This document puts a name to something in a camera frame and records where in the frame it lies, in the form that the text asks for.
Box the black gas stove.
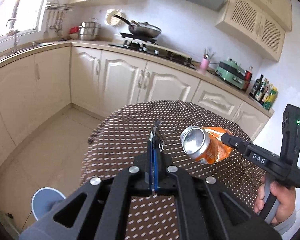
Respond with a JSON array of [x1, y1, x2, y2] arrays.
[[109, 39, 197, 70]]

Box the red bowl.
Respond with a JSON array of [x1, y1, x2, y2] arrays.
[[69, 26, 80, 40]]

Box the steel steamer pot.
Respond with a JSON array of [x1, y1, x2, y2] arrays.
[[78, 17, 102, 40]]

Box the cream perforated round plate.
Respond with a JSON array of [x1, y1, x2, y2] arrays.
[[105, 9, 125, 27]]

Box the crinkled clear plastic bag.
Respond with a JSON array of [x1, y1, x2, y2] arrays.
[[150, 119, 165, 153]]

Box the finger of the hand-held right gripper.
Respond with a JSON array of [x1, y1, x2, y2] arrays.
[[221, 133, 283, 173]]

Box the wall utensil rack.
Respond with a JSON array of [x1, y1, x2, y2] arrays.
[[46, 0, 74, 12]]

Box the kitchen window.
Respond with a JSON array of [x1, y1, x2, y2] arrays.
[[0, 0, 53, 43]]

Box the green yellow bottle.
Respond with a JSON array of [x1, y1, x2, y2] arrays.
[[262, 86, 278, 110]]

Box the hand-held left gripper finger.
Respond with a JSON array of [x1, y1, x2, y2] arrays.
[[19, 139, 154, 240], [152, 149, 283, 240]]

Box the person's right forearm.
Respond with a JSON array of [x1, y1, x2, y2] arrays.
[[272, 209, 297, 235]]

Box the blue plastic waste bin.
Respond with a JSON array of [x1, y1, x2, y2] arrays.
[[31, 187, 67, 222]]

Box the steel sink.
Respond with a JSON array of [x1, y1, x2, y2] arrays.
[[0, 42, 54, 62]]

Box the person's right hand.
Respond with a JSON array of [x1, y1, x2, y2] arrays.
[[254, 175, 297, 225]]

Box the steel faucet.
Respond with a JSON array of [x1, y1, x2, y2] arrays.
[[6, 18, 20, 53]]

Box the cola bottle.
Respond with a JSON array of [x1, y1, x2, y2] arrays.
[[242, 66, 253, 92]]

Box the brown sauce bottle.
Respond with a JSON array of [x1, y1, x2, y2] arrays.
[[261, 79, 271, 104]]

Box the bundle of chopsticks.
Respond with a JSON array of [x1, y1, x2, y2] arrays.
[[203, 47, 215, 60]]

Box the brown polka dot tablecloth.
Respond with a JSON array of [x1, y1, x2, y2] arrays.
[[81, 100, 269, 240]]

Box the wide lattice door cabinet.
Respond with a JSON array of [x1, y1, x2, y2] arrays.
[[214, 0, 286, 62]]

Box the crushed orange drink can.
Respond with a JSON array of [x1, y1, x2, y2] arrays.
[[180, 126, 234, 165]]

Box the pink utensil holder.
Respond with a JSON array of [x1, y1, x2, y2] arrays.
[[199, 57, 210, 74]]

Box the green electric grill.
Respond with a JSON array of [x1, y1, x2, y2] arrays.
[[215, 59, 247, 90]]

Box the black wok with lid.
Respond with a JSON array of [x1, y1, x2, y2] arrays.
[[114, 14, 162, 38]]

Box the hanging skimmer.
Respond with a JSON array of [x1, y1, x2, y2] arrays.
[[56, 10, 65, 37]]

